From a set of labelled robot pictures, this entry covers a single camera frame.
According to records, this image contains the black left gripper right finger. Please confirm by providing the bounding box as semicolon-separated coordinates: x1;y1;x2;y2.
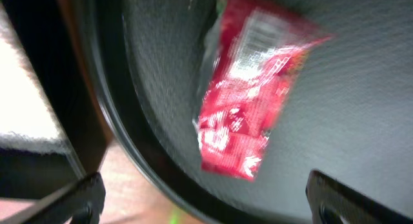
305;170;412;224

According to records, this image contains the red snack wrapper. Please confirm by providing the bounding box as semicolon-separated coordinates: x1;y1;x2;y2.
192;0;330;181

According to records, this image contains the black rectangular tray bin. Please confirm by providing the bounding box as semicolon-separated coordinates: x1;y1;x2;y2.
1;0;111;200

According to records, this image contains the round black tray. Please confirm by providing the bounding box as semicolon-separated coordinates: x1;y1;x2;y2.
72;0;412;223

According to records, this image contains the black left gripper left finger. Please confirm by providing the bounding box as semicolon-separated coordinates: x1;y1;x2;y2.
1;172;106;224

